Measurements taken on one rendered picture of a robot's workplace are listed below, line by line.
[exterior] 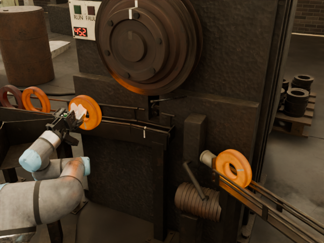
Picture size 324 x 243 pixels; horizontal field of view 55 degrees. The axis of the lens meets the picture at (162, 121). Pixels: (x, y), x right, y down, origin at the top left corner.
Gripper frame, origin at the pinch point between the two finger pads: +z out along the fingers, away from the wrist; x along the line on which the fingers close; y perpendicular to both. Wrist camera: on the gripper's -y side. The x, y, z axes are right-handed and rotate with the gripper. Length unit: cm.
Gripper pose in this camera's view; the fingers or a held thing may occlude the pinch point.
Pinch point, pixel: (84, 108)
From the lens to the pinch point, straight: 138.7
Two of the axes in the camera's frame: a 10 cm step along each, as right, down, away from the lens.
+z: 4.0, -6.5, 6.5
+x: -9.0, -1.7, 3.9
